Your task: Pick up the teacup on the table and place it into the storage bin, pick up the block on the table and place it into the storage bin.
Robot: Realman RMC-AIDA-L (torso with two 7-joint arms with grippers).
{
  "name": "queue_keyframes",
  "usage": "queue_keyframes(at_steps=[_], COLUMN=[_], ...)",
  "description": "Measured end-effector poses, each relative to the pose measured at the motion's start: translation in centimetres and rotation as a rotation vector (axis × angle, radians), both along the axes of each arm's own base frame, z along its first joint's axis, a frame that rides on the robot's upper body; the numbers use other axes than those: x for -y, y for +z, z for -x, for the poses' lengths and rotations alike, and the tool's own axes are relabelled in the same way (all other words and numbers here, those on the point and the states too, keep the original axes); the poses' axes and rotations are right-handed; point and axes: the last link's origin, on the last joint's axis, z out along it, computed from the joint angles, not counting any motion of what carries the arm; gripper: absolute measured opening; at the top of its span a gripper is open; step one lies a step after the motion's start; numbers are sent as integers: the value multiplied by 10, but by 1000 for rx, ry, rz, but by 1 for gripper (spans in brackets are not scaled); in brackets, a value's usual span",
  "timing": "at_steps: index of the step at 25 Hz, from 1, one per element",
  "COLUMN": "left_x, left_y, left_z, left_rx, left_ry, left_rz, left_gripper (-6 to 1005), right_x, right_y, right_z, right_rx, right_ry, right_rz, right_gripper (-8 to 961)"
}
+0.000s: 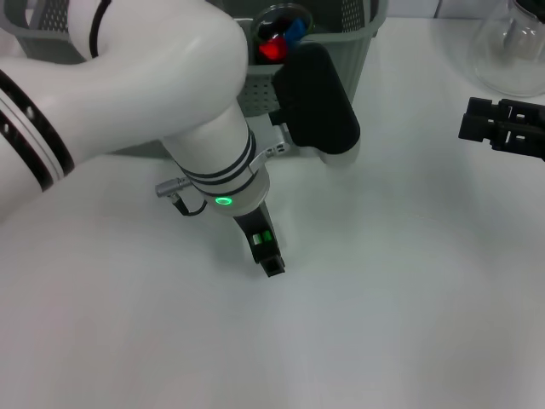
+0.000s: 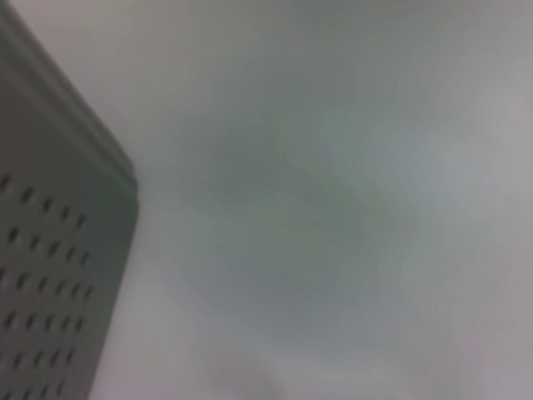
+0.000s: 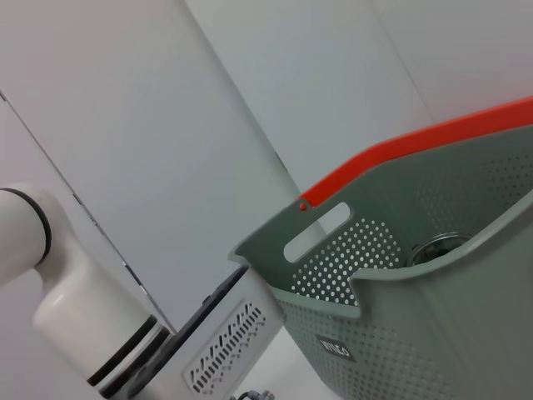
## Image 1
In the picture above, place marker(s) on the grey-green perforated storage bin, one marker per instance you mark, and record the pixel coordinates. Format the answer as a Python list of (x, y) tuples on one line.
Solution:
[(353, 55)]

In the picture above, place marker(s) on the blue square toy brick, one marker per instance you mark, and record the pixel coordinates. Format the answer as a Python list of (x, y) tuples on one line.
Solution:
[(296, 29)]

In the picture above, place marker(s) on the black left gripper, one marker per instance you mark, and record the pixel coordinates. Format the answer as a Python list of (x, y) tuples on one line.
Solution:
[(253, 221)]

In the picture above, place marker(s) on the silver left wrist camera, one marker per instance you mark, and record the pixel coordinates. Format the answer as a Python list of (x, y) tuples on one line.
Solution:
[(319, 102)]

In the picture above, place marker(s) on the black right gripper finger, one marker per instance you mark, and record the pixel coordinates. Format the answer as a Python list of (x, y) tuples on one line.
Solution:
[(494, 110), (494, 134)]

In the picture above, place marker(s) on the glass teacup black base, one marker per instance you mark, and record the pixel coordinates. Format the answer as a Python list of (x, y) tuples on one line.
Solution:
[(306, 17)]

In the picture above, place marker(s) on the small red toy block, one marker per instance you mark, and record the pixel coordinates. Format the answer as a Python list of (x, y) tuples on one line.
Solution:
[(272, 50)]

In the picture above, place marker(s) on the black carafe lid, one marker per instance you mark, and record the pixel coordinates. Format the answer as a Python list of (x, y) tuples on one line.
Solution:
[(532, 8)]

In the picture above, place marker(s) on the green toy block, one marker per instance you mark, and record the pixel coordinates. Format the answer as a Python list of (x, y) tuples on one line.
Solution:
[(267, 237)]

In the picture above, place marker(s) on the clear glass carafe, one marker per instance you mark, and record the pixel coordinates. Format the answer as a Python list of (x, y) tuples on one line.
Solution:
[(498, 59)]

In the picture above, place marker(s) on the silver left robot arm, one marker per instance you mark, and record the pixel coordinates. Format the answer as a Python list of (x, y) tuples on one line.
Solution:
[(149, 93)]

